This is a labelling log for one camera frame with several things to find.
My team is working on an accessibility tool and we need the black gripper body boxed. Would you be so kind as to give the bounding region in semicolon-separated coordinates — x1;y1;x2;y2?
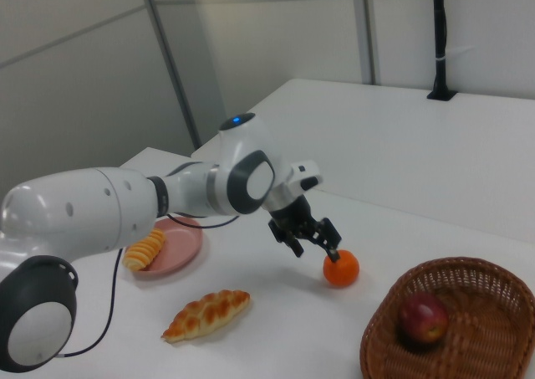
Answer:
269;196;319;241

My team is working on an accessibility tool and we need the orange toy mandarin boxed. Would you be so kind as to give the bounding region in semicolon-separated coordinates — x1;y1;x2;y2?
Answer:
322;248;361;289

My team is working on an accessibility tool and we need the braided toy bread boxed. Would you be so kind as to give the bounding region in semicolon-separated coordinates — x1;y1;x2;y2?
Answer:
161;289;252;345

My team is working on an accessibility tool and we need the red toy apple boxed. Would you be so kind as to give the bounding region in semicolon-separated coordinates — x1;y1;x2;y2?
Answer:
400;293;450;345

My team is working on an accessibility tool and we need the striped toy bread roll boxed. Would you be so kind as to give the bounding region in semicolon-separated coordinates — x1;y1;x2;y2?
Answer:
122;227;166;272

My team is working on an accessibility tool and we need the pink plate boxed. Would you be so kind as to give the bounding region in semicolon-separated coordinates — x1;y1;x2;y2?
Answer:
125;215;205;276

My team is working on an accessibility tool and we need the brown woven basket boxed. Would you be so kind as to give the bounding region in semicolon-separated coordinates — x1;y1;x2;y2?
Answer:
359;256;535;379

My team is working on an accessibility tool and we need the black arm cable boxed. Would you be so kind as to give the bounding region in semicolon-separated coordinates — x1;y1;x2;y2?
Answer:
56;213;242;359

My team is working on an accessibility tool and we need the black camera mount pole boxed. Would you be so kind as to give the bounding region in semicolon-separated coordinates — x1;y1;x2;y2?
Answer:
426;0;458;102

